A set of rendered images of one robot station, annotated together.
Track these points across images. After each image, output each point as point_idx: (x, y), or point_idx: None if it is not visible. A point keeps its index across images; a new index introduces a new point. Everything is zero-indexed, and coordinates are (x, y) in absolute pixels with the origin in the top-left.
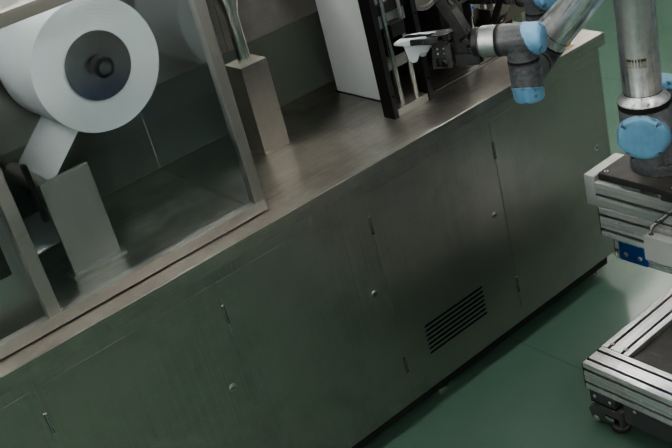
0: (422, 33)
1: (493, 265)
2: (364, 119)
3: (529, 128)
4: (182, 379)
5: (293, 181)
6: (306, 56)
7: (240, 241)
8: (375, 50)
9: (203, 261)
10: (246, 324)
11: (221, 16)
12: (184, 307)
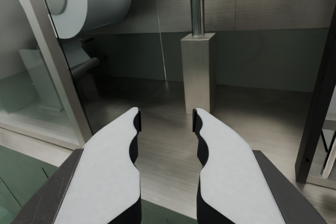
0: (220, 159)
1: None
2: (277, 149)
3: None
4: (36, 189)
5: (140, 150)
6: (310, 63)
7: (42, 161)
8: (316, 92)
9: (20, 152)
10: None
11: None
12: (27, 163)
